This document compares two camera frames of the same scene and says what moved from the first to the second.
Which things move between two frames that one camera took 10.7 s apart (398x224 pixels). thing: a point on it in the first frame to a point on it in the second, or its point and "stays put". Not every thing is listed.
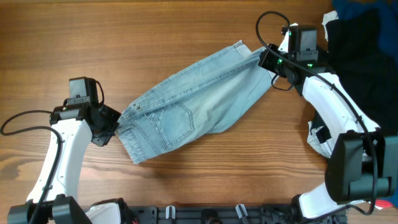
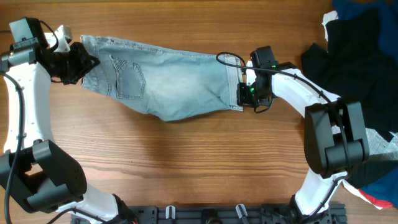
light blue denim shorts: [194, 104] to [166, 84]
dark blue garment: [387, 12] stays put
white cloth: [328, 17] stays put
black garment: [355, 51] stays put
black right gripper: [266, 60] to [242, 99]
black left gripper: [114, 116] to [86, 63]
